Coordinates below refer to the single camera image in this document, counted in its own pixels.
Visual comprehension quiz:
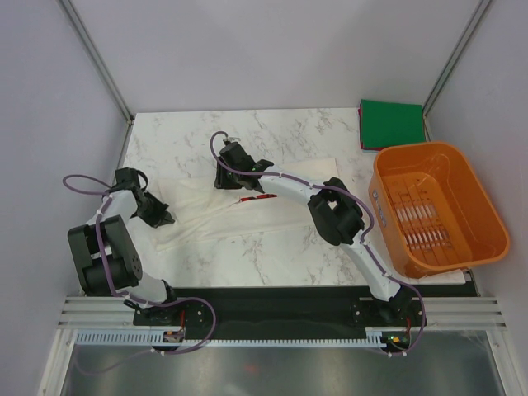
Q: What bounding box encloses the folded red t-shirt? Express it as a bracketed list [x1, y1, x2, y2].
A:
[358, 104, 364, 150]

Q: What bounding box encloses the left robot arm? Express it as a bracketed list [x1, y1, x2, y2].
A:
[68, 184, 181, 324]

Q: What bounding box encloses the orange plastic basket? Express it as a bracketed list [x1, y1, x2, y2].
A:
[369, 142, 511, 279]

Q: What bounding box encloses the white slotted cable duct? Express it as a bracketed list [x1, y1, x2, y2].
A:
[75, 329, 409, 349]

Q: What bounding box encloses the white coca-cola t-shirt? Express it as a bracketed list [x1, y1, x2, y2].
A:
[152, 177, 313, 251]

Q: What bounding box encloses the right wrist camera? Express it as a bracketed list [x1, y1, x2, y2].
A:
[219, 138, 256, 172]

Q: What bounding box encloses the right aluminium frame post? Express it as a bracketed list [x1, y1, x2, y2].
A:
[422, 0, 494, 118]

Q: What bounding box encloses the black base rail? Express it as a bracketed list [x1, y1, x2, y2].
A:
[133, 286, 427, 341]

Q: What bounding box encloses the left aluminium frame post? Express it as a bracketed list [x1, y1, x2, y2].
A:
[57, 0, 134, 125]

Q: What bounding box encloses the folded green t-shirt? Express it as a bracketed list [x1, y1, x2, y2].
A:
[361, 99, 426, 151]

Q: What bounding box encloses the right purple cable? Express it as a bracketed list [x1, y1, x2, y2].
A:
[210, 131, 427, 358]

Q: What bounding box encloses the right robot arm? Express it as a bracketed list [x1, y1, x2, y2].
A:
[217, 159, 413, 325]

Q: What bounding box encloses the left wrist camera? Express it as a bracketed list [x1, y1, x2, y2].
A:
[115, 167, 149, 191]

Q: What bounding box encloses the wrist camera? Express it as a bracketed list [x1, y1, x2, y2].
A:
[115, 167, 149, 191]
[219, 138, 256, 172]

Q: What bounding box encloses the aluminium frame post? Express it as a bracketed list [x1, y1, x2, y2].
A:
[57, 0, 134, 125]
[422, 0, 494, 118]

